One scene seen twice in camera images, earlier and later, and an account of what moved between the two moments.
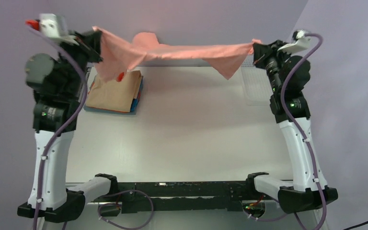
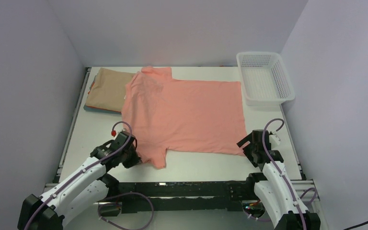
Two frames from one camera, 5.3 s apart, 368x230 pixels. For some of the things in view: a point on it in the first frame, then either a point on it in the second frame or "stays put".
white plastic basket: (257, 85) stays put
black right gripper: (263, 52) -> (247, 149)
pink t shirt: (118, 54) -> (160, 113)
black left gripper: (89, 42) -> (135, 160)
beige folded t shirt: (114, 95) stays put
